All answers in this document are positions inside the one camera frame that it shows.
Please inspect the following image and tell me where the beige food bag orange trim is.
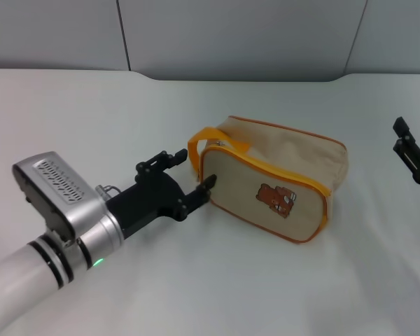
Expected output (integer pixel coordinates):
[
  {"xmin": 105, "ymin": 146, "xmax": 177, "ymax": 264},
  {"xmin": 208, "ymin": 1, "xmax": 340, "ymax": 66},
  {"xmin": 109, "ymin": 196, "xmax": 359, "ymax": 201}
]
[{"xmin": 187, "ymin": 115, "xmax": 348, "ymax": 244}]

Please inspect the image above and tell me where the silver cable connector plug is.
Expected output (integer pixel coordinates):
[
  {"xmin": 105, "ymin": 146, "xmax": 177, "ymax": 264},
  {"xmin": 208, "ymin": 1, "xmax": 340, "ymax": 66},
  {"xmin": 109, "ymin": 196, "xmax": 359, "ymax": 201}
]
[{"xmin": 94, "ymin": 183, "xmax": 122, "ymax": 203}]

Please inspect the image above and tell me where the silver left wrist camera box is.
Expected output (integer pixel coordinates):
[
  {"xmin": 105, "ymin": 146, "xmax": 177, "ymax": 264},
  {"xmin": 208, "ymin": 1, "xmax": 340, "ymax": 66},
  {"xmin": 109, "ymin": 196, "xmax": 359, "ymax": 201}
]
[{"xmin": 12, "ymin": 150, "xmax": 108, "ymax": 243}]

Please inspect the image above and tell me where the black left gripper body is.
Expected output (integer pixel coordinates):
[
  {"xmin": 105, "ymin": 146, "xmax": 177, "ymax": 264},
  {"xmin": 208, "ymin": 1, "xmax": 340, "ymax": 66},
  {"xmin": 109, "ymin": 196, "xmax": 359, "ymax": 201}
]
[{"xmin": 104, "ymin": 170, "xmax": 190, "ymax": 239}]

